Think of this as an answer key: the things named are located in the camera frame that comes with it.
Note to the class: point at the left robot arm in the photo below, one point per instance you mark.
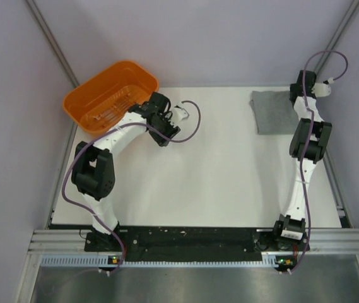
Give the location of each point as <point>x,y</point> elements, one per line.
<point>94,175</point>

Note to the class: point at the right aluminium frame post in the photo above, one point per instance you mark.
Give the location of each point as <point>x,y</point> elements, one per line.
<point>343,25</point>

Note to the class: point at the left aluminium frame post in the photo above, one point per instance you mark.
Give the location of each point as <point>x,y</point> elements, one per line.
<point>51,41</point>

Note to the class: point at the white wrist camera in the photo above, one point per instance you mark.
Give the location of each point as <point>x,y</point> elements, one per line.
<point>179,114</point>
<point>322,89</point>

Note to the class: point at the aluminium frame post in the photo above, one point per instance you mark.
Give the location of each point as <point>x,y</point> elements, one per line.
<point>343,25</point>
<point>51,41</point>

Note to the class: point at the grey slotted cable duct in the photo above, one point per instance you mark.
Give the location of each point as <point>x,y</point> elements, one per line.
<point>103,261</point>

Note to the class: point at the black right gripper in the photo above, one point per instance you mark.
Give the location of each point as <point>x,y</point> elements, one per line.
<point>293,86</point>

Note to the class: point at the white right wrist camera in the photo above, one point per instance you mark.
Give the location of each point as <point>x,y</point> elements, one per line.
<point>322,89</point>

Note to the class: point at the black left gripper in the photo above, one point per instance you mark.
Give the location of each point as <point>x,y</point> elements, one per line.
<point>171,129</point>

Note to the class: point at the orange plastic basket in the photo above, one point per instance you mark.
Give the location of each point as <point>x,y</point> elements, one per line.
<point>101,102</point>

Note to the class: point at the aluminium front rail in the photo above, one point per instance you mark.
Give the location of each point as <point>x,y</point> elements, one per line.
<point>321,241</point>

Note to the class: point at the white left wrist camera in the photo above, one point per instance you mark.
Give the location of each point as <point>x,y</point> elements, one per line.
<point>179,114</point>

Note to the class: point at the grey t shirt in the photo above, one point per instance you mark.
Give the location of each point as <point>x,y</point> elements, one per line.
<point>273,113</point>

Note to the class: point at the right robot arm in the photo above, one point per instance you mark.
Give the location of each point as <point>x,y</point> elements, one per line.
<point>307,148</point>

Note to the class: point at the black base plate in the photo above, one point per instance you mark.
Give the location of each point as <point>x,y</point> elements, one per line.
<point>147,243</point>

